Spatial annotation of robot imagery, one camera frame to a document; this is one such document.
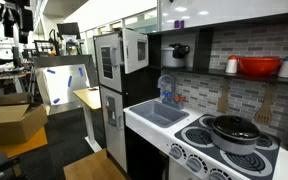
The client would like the grey toy sink basin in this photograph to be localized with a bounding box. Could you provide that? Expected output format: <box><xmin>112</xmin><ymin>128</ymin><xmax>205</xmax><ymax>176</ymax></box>
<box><xmin>130</xmin><ymin>101</ymin><xmax>189</xmax><ymax>128</ymax></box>

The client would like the white freezer door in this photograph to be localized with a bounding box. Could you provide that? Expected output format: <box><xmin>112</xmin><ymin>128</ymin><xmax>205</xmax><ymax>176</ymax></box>
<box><xmin>94</xmin><ymin>33</ymin><xmax>122</xmax><ymax>91</ymax></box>

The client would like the cardboard box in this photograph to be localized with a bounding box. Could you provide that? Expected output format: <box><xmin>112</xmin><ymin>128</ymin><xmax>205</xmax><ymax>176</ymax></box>
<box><xmin>0</xmin><ymin>93</ymin><xmax>48</xmax><ymax>146</ymax></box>

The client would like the metal cabinet with blue tape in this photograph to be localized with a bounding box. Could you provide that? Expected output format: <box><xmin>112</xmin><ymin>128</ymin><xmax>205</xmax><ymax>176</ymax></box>
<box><xmin>34</xmin><ymin>55</ymin><xmax>98</xmax><ymax>115</ymax></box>

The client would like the white lower fridge door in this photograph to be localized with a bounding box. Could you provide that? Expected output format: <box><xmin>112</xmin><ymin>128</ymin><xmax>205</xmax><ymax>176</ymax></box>
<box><xmin>100</xmin><ymin>86</ymin><xmax>127</xmax><ymax>171</ymax></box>

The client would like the wooden toy fork spatula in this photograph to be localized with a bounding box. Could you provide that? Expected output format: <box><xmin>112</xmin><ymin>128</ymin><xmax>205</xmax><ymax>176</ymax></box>
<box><xmin>254</xmin><ymin>85</ymin><xmax>275</xmax><ymax>125</ymax></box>

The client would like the orange top white shaker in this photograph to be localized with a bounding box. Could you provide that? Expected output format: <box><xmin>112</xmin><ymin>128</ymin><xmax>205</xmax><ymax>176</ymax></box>
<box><xmin>225</xmin><ymin>55</ymin><xmax>238</xmax><ymax>74</ymax></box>

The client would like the black lidded toy pot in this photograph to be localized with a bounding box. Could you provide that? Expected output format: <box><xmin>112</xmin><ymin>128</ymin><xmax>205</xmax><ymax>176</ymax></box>
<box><xmin>211</xmin><ymin>115</ymin><xmax>260</xmax><ymax>155</ymax></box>

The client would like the grey toy faucet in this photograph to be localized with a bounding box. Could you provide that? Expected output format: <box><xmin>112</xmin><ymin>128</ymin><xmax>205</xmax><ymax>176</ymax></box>
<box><xmin>157</xmin><ymin>74</ymin><xmax>184</xmax><ymax>110</ymax></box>

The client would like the wooden top desk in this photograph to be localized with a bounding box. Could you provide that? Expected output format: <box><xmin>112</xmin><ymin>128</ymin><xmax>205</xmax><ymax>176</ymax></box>
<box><xmin>73</xmin><ymin>87</ymin><xmax>102</xmax><ymax>152</ymax></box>

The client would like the red toy bowl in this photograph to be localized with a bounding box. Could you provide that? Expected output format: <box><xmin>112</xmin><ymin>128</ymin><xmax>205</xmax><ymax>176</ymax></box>
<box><xmin>239</xmin><ymin>57</ymin><xmax>281</xmax><ymax>77</ymax></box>

